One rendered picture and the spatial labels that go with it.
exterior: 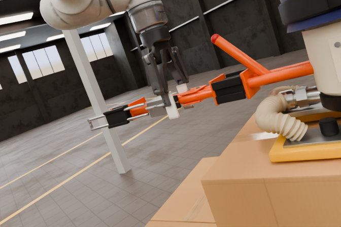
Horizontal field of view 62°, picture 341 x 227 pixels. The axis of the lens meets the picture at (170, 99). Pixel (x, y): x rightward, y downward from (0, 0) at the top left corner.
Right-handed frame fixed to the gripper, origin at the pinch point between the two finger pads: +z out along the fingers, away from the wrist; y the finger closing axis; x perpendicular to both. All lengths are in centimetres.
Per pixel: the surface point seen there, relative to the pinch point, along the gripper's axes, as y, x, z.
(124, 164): 174, 233, 94
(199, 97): -2.6, -8.1, -0.6
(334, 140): -12.2, -35.0, 9.7
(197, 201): 34, 32, 52
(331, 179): -17.8, -33.9, 13.6
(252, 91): -1.1, -20.5, 1.1
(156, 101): -2.7, 5.0, -2.3
